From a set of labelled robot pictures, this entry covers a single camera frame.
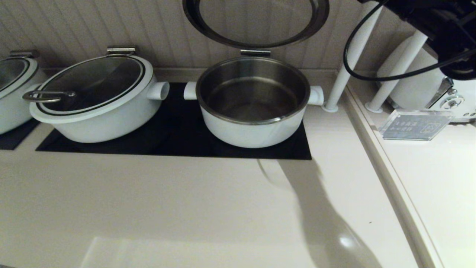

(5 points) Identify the glass lid white rim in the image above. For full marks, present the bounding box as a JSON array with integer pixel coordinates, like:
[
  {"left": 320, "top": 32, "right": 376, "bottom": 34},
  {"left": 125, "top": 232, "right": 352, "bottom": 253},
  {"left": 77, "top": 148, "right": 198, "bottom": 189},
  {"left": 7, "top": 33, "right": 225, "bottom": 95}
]
[
  {"left": 22, "top": 55, "right": 154, "bottom": 123},
  {"left": 0, "top": 58, "right": 39, "bottom": 101},
  {"left": 182, "top": 0, "right": 330, "bottom": 49}
]

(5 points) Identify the white pot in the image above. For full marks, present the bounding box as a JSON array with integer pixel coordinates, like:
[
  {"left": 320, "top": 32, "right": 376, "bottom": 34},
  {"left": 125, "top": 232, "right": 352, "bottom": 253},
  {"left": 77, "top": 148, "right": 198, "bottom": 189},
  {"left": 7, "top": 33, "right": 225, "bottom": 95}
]
[
  {"left": 29, "top": 80, "right": 170, "bottom": 143},
  {"left": 0, "top": 69, "right": 49, "bottom": 134},
  {"left": 184, "top": 57, "right": 324, "bottom": 149}
]

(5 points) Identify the black glass cooktop panel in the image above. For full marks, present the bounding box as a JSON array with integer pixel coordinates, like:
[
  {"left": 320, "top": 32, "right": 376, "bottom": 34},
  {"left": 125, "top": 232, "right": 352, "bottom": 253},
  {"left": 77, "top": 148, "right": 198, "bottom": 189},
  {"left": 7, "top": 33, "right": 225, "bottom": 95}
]
[
  {"left": 0, "top": 119, "right": 41, "bottom": 150},
  {"left": 35, "top": 83, "right": 312, "bottom": 160}
]

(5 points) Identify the white round pole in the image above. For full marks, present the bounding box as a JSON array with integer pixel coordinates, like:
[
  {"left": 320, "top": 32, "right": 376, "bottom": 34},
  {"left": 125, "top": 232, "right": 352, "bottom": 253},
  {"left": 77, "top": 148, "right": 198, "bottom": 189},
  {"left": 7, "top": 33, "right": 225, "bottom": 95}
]
[
  {"left": 322, "top": 4, "right": 383, "bottom": 113},
  {"left": 364, "top": 30, "right": 428, "bottom": 114}
]

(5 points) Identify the clear acrylic sign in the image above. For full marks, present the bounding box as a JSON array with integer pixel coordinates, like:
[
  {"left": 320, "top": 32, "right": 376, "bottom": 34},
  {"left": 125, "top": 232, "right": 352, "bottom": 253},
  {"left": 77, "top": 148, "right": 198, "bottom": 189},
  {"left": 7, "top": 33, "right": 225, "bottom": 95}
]
[{"left": 378, "top": 110, "right": 454, "bottom": 141}]

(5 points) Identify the white toaster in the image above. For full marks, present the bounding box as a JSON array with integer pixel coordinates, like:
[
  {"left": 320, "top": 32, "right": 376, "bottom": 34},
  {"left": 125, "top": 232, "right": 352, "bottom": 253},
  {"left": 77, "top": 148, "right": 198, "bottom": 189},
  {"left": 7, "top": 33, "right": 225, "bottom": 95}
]
[{"left": 376, "top": 35, "right": 476, "bottom": 123}]

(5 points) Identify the black camera cable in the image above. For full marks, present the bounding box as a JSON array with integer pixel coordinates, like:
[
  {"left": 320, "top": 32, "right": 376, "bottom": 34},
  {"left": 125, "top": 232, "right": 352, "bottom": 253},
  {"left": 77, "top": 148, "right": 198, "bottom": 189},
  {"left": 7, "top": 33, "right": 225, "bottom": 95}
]
[{"left": 343, "top": 0, "right": 476, "bottom": 82}]

